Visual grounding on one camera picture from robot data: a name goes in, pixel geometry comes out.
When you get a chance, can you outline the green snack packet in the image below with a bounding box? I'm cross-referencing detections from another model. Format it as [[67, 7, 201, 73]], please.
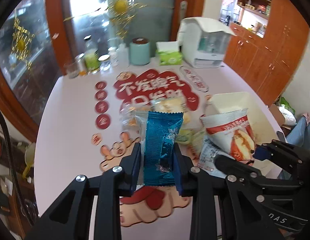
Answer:
[[175, 129, 199, 145]]

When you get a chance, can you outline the dark dried fruit red pack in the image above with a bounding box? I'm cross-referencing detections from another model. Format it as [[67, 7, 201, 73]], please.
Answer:
[[197, 135, 234, 179]]

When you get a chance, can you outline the white red noodle snack bag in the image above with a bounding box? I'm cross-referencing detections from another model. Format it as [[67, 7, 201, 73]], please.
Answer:
[[200, 108, 255, 161]]

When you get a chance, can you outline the blue snack packet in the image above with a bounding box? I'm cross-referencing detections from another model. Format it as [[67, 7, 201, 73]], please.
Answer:
[[144, 112, 184, 186]]

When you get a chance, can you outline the clear bag of small cakes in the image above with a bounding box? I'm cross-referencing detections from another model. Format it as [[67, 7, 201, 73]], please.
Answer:
[[120, 103, 151, 127]]

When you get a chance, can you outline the cardboard box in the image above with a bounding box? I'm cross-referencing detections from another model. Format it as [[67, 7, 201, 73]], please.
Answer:
[[269, 104, 285, 127]]

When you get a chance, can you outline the white plastic storage bin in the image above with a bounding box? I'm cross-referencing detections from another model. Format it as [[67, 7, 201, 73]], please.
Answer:
[[205, 92, 278, 176]]

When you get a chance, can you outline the small glass jar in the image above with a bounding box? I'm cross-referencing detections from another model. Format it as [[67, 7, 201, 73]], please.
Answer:
[[98, 54, 111, 71]]

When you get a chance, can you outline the green tissue box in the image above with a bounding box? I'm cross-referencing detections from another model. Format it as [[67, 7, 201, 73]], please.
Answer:
[[156, 41, 182, 66]]

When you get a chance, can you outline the small white pill bottle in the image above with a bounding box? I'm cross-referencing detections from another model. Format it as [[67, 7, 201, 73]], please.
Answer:
[[108, 47, 119, 67]]

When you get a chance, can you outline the white plastic bottle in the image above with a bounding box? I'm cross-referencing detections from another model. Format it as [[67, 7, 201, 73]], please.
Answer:
[[116, 43, 130, 68]]

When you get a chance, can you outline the drinking glass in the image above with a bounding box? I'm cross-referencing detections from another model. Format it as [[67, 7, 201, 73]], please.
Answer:
[[64, 62, 79, 79]]

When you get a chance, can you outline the clear bottle green label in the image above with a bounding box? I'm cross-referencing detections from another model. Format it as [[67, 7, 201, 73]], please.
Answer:
[[83, 35, 100, 74]]

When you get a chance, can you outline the teal canister with brown lid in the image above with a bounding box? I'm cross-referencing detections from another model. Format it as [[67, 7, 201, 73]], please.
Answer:
[[130, 37, 151, 66]]

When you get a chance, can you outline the metal tin can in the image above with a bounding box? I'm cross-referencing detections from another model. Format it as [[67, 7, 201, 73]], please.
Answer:
[[75, 53, 88, 76]]

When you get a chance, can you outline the white countertop appliance with cover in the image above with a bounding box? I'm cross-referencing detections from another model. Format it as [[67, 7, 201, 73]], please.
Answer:
[[176, 17, 236, 68]]

